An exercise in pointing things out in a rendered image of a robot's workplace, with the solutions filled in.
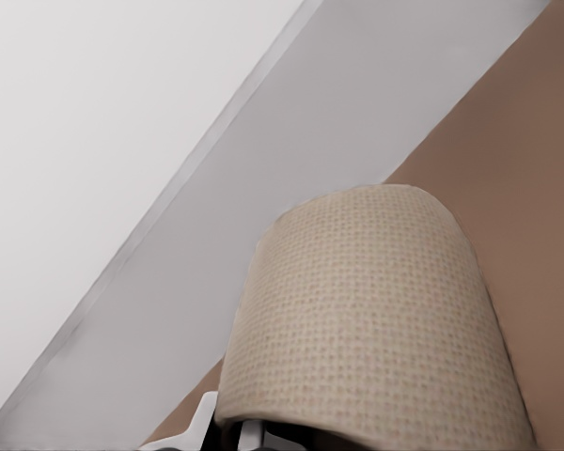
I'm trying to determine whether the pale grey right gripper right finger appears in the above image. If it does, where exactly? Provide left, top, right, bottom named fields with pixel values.
left=241, top=420, right=267, bottom=448

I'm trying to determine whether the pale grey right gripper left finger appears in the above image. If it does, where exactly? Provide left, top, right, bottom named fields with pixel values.
left=142, top=390, right=217, bottom=451

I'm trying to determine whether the beige woven fabric shoe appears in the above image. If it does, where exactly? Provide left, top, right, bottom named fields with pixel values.
left=214, top=183, right=538, bottom=451

